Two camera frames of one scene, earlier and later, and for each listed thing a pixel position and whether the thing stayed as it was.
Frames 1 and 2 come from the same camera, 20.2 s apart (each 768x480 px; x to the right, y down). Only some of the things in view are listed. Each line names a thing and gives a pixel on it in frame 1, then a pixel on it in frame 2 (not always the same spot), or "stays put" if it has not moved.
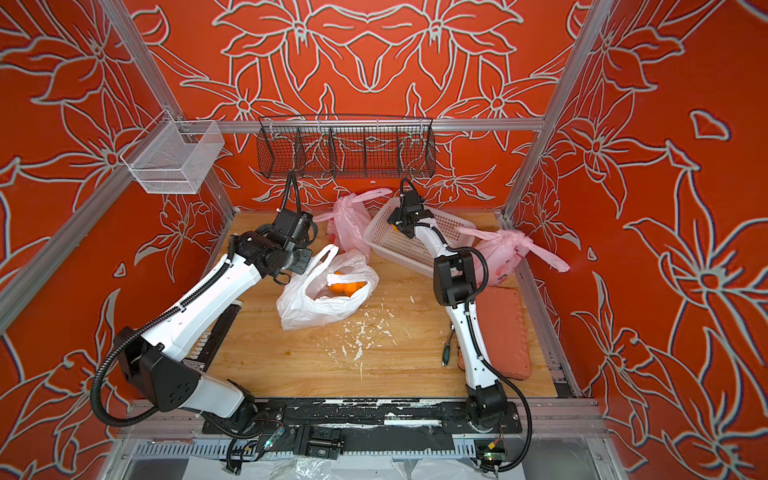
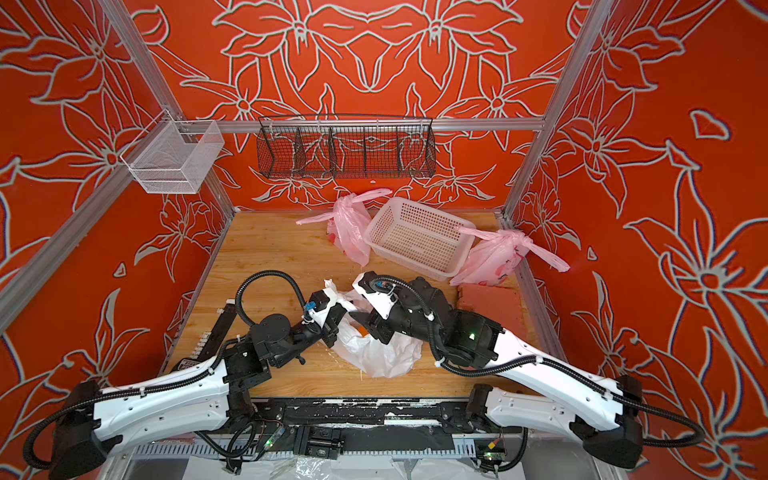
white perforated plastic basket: [455, 232] stays put
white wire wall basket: [174, 156] stays put
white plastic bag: [327, 288] to [358, 345]
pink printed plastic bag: [505, 250] stays put
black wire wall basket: [345, 146] stays put
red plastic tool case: [502, 319] stays put
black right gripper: [403, 214] to [377, 324]
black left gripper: [304, 264] to [330, 330]
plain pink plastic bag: [349, 221] stays put
